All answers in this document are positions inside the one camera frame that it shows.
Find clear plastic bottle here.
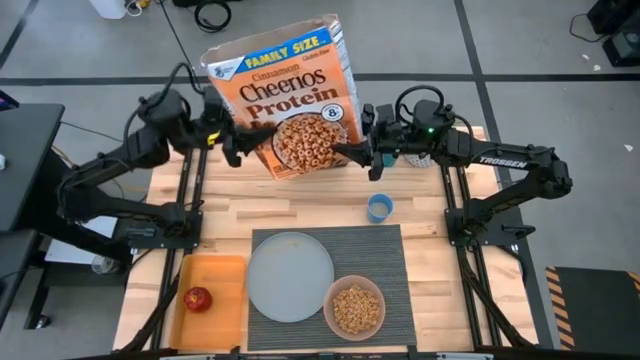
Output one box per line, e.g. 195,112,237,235
91,254,122,275

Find coiled black cable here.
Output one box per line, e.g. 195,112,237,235
193,0,233,34

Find black equipment case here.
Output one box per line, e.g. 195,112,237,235
587,0,640,36

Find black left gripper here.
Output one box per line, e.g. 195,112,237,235
199,87,278,155

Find potted green succulent plant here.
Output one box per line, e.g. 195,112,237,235
403,152,437,169

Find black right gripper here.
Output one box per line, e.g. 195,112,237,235
330,102,407,168

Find orange Cheerios cereal box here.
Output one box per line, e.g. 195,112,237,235
200,13,364,181

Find thin black floor cable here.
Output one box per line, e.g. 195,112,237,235
59,121,126,144

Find pink bowl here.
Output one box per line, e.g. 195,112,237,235
322,274,387,342

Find black aluminium frame rail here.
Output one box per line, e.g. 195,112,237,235
148,147,209,351
439,164,501,349
64,344,640,360

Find small blue cup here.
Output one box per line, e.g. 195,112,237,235
367,193,395,225

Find black desk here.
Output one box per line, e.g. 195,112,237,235
0,103,76,331

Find hazard striped floor mat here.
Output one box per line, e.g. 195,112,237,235
544,266,640,354

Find cereal rings in bowl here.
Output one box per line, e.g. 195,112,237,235
332,284,382,336

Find red yellow apple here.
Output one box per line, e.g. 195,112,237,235
183,286,214,314

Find grey woven placemat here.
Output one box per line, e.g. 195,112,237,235
247,224,418,352

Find long hanging black cable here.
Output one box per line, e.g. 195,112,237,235
159,0,194,66

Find grey round plate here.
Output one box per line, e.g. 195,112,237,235
247,231,335,324

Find black equipment box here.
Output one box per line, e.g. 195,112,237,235
602,30,640,68

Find white container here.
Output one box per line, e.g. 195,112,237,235
89,0,126,20

